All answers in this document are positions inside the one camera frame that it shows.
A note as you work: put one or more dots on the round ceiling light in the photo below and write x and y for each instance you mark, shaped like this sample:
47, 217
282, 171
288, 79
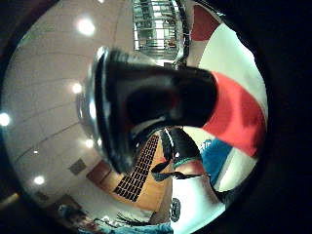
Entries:
86, 26
77, 87
4, 119
89, 143
39, 179

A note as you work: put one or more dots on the small square ceiling hatch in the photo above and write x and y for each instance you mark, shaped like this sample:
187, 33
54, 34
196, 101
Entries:
78, 166

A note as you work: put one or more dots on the metal framed glass window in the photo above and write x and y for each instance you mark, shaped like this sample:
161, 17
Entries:
156, 26

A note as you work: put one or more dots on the orange wooden ceiling panel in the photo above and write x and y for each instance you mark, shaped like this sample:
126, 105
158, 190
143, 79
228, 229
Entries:
152, 191

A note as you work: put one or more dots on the black and red drink can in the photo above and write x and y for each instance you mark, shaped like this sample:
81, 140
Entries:
152, 84

